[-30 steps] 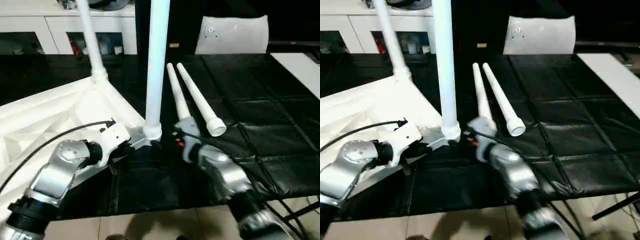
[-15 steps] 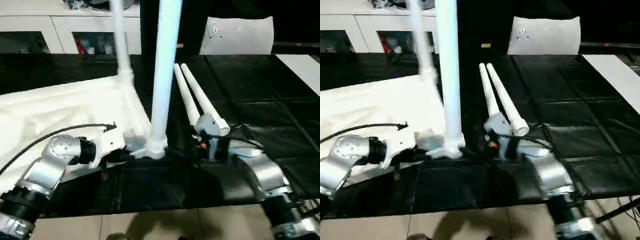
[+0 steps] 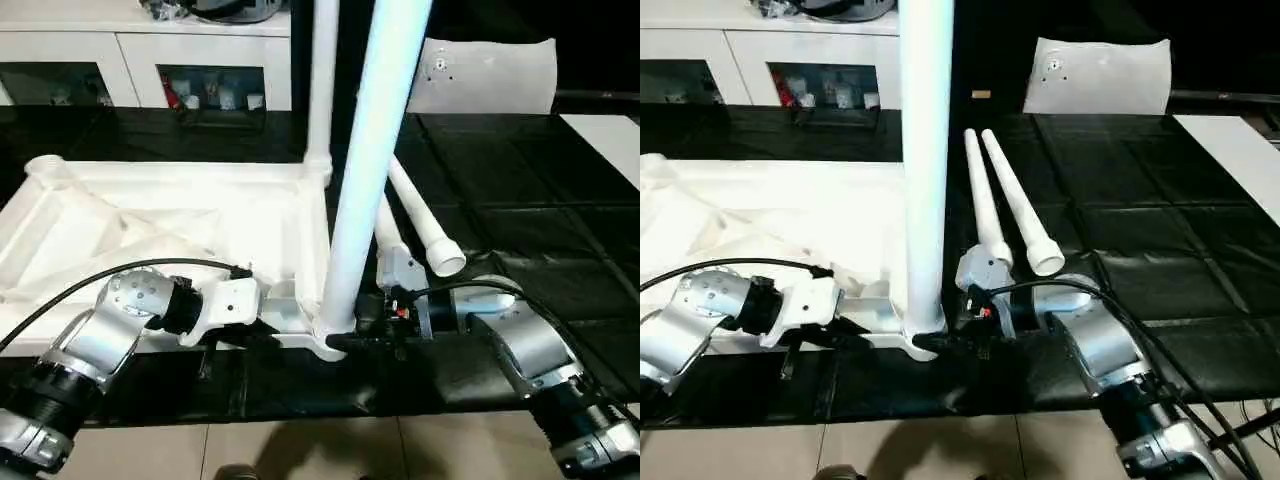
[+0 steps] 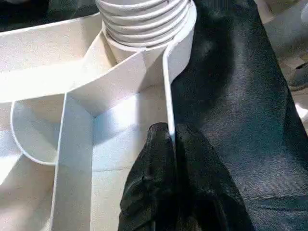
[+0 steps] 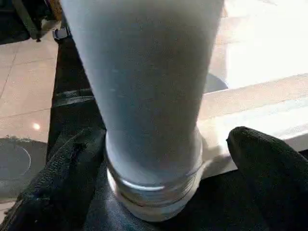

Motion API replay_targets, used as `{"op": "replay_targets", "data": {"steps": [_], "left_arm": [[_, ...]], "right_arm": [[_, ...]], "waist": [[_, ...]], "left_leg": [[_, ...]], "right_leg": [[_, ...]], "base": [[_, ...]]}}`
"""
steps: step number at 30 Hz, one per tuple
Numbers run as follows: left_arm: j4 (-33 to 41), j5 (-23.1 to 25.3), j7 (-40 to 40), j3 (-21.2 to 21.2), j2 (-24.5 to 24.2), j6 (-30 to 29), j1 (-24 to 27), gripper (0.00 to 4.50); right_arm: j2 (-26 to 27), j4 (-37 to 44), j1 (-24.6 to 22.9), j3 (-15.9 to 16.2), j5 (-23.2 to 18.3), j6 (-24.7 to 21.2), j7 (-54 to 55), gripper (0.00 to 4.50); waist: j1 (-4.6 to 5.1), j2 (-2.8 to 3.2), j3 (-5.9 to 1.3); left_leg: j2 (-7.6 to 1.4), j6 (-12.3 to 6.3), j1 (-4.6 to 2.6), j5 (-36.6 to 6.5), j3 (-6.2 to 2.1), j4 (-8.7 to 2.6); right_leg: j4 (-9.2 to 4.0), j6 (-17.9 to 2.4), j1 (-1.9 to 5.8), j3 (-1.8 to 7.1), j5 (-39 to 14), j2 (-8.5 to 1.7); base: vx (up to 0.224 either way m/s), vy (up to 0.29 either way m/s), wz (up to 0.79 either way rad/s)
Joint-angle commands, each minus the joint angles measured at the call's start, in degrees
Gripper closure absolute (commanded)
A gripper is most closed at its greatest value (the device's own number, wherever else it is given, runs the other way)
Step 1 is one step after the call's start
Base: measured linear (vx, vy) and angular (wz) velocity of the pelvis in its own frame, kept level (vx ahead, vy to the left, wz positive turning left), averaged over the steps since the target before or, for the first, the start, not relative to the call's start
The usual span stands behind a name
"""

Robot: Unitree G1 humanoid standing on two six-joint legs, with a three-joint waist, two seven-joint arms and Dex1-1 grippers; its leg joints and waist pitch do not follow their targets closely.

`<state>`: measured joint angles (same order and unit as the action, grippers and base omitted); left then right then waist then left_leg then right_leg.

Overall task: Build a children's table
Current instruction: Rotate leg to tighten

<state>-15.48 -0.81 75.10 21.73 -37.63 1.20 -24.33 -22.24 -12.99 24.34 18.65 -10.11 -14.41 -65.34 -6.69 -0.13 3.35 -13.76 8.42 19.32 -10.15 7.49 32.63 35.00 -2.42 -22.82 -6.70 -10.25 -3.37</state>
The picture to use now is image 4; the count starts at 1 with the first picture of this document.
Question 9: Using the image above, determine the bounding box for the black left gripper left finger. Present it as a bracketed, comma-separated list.
[118, 122, 178, 231]

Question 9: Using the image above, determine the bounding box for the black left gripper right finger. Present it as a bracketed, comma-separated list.
[174, 124, 256, 231]

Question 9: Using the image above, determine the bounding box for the white plastic table top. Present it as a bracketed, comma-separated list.
[0, 4, 198, 231]

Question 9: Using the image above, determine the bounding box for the white plastic table leg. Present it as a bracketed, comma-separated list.
[95, 0, 191, 48]

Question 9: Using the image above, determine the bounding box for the black work mat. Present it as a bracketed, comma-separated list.
[0, 0, 308, 231]

